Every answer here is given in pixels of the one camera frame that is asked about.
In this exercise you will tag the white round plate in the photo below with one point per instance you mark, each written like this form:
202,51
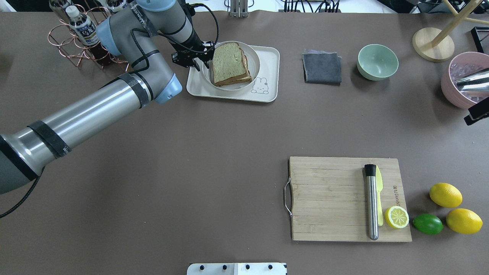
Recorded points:
235,65

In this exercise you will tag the half lemon slice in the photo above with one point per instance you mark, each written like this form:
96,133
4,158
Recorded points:
396,217

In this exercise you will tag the steel muddler black tip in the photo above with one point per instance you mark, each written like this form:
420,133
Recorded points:
371,193

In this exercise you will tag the green lime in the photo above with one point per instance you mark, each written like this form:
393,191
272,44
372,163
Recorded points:
428,224

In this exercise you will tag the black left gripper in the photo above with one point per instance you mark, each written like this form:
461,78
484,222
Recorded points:
195,42

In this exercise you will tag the steel ice scoop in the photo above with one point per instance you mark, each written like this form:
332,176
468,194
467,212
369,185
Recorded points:
475,82

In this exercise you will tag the green bowl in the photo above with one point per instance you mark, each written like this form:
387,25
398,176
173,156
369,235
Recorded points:
377,62

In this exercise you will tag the yellow lemon lower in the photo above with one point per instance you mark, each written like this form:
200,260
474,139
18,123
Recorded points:
464,221

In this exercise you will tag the pink bowl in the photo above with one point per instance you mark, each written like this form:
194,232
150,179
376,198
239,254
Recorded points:
461,66

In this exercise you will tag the yellow lemon upper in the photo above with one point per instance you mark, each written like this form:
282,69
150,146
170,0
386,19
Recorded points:
445,195

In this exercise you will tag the cream rabbit tray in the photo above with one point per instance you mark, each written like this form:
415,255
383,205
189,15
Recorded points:
263,89

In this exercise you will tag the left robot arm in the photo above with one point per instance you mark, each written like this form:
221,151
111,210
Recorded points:
128,33

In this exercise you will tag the bamboo cutting board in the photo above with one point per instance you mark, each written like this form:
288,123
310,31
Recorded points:
328,196

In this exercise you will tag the yellow lemon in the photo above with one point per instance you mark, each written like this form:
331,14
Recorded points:
464,221
445,195

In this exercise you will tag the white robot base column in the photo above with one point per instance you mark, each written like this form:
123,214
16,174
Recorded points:
244,268

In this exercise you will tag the grey folded cloth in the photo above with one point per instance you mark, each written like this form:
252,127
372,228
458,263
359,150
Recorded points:
322,67

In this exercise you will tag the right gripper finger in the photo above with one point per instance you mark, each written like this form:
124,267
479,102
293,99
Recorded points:
477,112

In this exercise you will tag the copper wire bottle rack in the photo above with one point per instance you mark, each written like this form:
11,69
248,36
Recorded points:
69,46

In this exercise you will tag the wooden mug tree stand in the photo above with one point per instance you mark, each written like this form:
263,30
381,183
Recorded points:
436,45

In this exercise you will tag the tea bottle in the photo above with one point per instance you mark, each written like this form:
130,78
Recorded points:
85,29
115,6
59,8

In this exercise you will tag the yellow plastic knife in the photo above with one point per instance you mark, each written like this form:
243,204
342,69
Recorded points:
379,188

